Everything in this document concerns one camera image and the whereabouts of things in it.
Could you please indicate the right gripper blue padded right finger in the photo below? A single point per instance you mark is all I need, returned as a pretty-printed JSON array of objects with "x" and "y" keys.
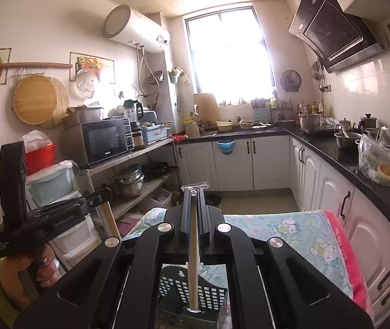
[{"x": 203, "y": 215}]

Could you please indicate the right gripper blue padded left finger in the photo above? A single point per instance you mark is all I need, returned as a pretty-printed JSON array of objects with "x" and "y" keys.
[{"x": 184, "y": 231}]

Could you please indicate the chopsticks pair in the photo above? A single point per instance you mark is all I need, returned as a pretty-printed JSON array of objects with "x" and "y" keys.
[{"x": 193, "y": 248}]

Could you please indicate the left hand painted nails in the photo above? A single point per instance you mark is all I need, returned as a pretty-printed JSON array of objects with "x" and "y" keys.
[{"x": 12, "y": 266}]

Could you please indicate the metal shelf rack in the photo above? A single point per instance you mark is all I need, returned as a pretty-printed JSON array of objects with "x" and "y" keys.
[{"x": 156, "y": 161}]

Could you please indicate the stacked steel pots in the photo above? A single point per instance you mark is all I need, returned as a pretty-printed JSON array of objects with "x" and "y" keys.
[{"x": 129, "y": 182}]

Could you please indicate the red plastic basin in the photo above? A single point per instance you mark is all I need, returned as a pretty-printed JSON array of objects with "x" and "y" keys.
[{"x": 40, "y": 158}]

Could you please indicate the blue hanging bin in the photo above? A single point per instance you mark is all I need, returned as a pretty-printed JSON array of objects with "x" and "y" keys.
[{"x": 226, "y": 147}]

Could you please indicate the dark green utensil basket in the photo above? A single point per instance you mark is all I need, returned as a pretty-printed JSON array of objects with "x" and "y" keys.
[{"x": 181, "y": 305}]

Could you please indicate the white base cabinets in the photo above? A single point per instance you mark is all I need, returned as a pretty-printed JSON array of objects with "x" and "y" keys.
[{"x": 320, "y": 176}]

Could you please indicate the light blue storage box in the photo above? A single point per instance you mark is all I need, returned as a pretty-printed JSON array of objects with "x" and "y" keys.
[{"x": 155, "y": 133}]

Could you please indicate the cartoon print table cloth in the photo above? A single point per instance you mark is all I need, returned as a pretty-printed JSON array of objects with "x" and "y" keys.
[{"x": 282, "y": 271}]

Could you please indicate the black microwave oven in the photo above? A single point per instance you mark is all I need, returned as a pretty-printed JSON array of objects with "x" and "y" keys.
[{"x": 93, "y": 142}]

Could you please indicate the black blender jug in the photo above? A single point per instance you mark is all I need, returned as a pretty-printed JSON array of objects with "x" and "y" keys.
[{"x": 134, "y": 110}]

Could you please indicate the round bamboo cutting board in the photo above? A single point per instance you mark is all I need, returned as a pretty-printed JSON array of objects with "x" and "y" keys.
[{"x": 40, "y": 101}]

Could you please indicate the steel stock pot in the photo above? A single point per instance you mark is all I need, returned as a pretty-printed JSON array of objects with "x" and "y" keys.
[{"x": 309, "y": 121}]

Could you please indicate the wooden rolling pin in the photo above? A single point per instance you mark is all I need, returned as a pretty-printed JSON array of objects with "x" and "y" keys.
[{"x": 36, "y": 65}]

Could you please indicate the pink towel blanket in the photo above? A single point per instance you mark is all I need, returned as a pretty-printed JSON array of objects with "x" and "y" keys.
[{"x": 360, "y": 294}]

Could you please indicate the clear plastic food bag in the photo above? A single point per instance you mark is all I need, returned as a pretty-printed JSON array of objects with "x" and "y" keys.
[{"x": 374, "y": 156}]

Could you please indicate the white cylindrical water heater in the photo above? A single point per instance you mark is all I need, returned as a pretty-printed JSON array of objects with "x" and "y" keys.
[{"x": 127, "y": 26}]

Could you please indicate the black range hood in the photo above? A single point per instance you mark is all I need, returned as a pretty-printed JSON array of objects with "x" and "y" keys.
[{"x": 338, "y": 39}]

